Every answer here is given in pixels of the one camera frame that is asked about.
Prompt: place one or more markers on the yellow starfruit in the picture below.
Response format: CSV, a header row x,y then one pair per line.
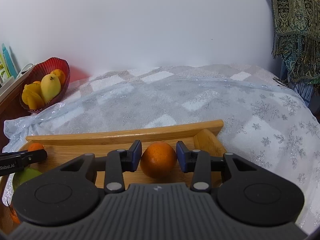
x,y
31,96

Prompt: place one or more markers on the bright orange mandarin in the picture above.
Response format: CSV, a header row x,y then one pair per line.
x,y
158,160

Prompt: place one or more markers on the small mandarin with stem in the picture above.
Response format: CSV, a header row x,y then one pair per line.
x,y
35,146

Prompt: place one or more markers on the wooden side cabinet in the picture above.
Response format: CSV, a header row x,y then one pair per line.
x,y
10,102

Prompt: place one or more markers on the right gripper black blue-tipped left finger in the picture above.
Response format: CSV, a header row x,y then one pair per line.
x,y
118,162

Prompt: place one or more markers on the orange in red bowl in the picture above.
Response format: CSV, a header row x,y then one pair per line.
x,y
60,74

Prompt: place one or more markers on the yellow mango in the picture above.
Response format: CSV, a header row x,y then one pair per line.
x,y
50,87

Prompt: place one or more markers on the snowflake sheer tablecloth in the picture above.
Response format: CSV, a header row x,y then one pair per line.
x,y
268,125

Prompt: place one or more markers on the green apple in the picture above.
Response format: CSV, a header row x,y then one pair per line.
x,y
23,176

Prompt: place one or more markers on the white tray on cabinet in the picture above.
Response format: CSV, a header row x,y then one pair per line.
x,y
7,86

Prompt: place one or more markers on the green patterned fringed shawl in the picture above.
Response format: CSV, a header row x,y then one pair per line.
x,y
296,37

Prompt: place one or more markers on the bamboo serving tray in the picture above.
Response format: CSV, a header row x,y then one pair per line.
x,y
63,148

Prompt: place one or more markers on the red plastic fruit bowl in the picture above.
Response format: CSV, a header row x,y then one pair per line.
x,y
42,69

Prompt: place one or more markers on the small mandarin far left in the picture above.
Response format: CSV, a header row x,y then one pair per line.
x,y
13,215

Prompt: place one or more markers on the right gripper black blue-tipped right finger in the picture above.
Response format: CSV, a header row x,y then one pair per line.
x,y
198,162

